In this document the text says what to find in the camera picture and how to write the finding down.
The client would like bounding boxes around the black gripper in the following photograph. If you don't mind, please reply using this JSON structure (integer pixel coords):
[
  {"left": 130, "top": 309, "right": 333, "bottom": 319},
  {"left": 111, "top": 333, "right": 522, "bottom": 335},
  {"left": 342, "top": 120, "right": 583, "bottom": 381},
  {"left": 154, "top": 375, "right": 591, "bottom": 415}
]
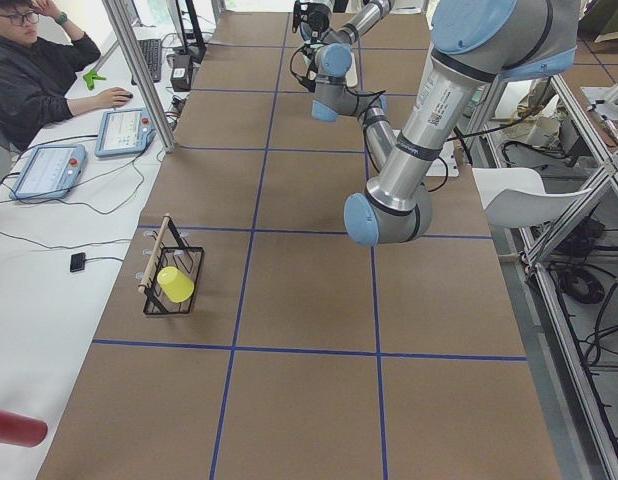
[
  {"left": 292, "top": 0, "right": 334, "bottom": 41},
  {"left": 303, "top": 45, "right": 325, "bottom": 93}
]

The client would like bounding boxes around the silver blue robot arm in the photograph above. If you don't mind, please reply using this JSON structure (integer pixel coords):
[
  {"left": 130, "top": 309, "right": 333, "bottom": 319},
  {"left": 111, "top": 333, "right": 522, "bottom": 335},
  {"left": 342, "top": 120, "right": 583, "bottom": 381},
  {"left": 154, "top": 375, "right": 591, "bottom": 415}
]
[
  {"left": 292, "top": 0, "right": 395, "bottom": 45},
  {"left": 292, "top": 0, "right": 580, "bottom": 246}
]

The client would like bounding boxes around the yellow plastic cup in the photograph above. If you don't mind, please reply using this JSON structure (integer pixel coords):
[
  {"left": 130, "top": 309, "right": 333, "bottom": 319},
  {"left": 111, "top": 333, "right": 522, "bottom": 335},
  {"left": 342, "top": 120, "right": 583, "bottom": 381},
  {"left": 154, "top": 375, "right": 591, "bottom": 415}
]
[{"left": 157, "top": 266, "right": 195, "bottom": 303}]

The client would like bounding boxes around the black box with label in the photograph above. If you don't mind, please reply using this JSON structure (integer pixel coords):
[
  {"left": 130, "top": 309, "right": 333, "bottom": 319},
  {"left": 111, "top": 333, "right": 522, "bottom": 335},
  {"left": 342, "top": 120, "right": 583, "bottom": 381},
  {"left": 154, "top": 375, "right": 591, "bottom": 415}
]
[{"left": 170, "top": 55, "right": 193, "bottom": 92}]

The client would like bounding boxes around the black keyboard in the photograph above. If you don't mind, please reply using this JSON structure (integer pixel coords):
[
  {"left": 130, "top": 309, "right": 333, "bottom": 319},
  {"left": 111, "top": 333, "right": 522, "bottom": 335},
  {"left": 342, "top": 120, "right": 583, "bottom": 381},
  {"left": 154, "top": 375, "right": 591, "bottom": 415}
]
[{"left": 138, "top": 38, "right": 162, "bottom": 83}]

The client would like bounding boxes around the far blue teach pendant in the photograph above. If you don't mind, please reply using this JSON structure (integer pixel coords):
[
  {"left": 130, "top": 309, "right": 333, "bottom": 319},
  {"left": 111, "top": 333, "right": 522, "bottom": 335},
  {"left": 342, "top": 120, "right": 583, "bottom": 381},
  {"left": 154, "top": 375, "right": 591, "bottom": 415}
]
[{"left": 94, "top": 108, "right": 155, "bottom": 158}]

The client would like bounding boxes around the blue teach pendant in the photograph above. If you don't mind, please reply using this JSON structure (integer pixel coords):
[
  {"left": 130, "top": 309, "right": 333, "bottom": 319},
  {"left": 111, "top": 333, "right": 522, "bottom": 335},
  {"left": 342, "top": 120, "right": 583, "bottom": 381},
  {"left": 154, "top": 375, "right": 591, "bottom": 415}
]
[
  {"left": 94, "top": 108, "right": 155, "bottom": 158},
  {"left": 9, "top": 144, "right": 87, "bottom": 201}
]

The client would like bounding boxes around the white plastic chair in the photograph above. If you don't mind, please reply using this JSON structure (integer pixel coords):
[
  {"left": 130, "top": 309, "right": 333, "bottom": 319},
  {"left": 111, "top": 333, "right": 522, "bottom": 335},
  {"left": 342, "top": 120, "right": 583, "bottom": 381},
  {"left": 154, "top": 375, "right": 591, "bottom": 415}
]
[{"left": 472, "top": 167, "right": 593, "bottom": 228}]

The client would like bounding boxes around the near blue teach pendant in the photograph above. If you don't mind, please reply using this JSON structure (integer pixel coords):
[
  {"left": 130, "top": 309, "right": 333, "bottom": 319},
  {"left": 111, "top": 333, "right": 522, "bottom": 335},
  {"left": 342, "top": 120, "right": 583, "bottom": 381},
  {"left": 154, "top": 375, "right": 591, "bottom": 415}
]
[{"left": 9, "top": 144, "right": 87, "bottom": 201}]

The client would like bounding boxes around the seated person in black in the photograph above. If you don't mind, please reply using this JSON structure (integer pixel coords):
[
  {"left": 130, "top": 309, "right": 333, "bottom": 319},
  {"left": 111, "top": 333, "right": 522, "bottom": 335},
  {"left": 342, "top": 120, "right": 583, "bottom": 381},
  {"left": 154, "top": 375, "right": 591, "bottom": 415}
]
[{"left": 0, "top": 1, "right": 133, "bottom": 151}]

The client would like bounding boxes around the small black puck device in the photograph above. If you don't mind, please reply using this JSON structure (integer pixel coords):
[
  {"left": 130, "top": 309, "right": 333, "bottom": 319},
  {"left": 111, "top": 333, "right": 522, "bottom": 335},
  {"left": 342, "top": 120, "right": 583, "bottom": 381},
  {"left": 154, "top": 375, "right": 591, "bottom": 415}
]
[{"left": 69, "top": 252, "right": 87, "bottom": 273}]

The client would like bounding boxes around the red bottle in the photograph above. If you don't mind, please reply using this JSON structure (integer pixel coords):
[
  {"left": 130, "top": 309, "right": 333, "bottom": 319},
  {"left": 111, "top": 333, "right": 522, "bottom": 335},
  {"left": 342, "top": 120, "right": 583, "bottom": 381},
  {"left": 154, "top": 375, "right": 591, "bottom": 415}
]
[{"left": 0, "top": 410, "right": 48, "bottom": 447}]

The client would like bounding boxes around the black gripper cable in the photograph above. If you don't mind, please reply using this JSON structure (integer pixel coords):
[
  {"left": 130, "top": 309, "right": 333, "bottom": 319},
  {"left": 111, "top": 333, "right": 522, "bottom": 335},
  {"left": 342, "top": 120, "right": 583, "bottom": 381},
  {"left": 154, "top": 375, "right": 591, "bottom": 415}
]
[{"left": 288, "top": 43, "right": 320, "bottom": 92}]

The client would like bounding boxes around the aluminium frame post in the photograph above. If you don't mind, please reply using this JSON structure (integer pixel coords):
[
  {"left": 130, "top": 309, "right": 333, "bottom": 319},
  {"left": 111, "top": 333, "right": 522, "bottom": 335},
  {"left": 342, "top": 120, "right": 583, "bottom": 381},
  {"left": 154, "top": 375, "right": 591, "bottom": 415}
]
[{"left": 102, "top": 0, "right": 176, "bottom": 153}]

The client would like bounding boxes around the black wire cup rack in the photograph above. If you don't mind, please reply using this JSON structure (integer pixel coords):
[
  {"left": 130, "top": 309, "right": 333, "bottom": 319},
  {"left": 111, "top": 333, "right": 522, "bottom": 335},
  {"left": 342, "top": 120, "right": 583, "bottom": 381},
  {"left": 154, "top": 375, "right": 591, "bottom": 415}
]
[{"left": 137, "top": 213, "right": 206, "bottom": 317}]

